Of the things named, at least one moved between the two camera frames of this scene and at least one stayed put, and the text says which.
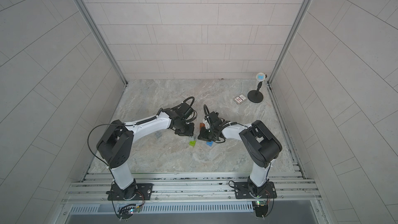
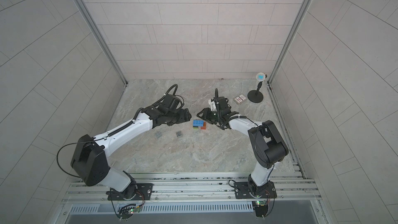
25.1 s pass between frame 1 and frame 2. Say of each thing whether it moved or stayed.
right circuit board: stayed
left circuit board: stayed
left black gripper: moved
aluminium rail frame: stayed
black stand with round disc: stayed
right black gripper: moved
